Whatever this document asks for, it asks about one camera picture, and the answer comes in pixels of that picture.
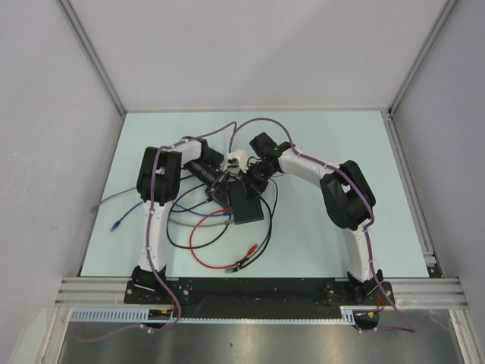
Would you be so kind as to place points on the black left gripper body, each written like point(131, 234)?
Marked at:
point(206, 175)

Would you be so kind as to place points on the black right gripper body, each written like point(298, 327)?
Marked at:
point(258, 175)

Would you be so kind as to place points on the black network switch box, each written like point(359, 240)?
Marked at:
point(244, 210)

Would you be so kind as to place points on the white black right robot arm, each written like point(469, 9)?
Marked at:
point(348, 201)

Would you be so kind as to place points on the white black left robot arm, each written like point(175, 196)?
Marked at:
point(158, 185)

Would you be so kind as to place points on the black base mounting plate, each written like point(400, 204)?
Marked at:
point(330, 291)

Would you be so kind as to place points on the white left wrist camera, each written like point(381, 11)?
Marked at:
point(231, 163)

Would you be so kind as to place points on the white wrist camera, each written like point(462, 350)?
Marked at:
point(242, 156)
point(231, 163)

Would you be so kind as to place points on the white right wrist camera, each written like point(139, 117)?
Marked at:
point(242, 156)

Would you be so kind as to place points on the grey slotted cable duct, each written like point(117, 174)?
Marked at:
point(319, 315)

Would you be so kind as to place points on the aluminium front frame rail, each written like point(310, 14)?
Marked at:
point(411, 293)

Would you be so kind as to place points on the right aluminium side rail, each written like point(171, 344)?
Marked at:
point(417, 213)

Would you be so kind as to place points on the left aluminium corner post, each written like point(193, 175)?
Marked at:
point(76, 25)

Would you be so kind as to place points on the aluminium corner post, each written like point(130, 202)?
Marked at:
point(438, 26)
point(76, 25)

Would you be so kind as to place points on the right aluminium corner post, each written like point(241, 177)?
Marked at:
point(438, 26)

